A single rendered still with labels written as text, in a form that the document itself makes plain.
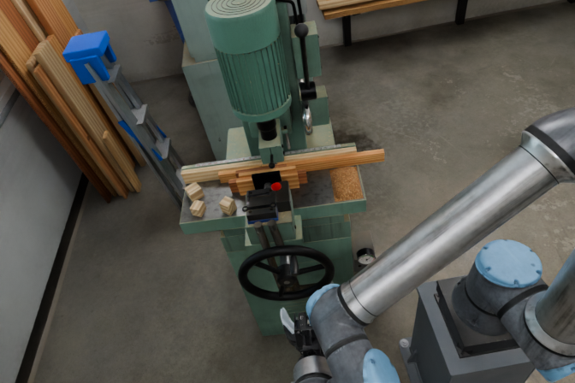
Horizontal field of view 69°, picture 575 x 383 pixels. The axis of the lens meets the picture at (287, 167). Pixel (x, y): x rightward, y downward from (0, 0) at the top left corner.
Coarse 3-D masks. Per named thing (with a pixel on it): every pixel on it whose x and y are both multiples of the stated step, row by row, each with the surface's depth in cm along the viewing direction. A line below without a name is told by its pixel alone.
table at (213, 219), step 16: (320, 176) 140; (208, 192) 142; (224, 192) 141; (304, 192) 136; (320, 192) 135; (208, 208) 137; (240, 208) 135; (304, 208) 132; (320, 208) 132; (336, 208) 132; (352, 208) 133; (192, 224) 134; (208, 224) 135; (224, 224) 135; (240, 224) 136; (288, 240) 127
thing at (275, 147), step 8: (280, 128) 134; (280, 136) 131; (264, 144) 129; (272, 144) 129; (280, 144) 128; (264, 152) 130; (272, 152) 130; (280, 152) 130; (264, 160) 132; (280, 160) 132
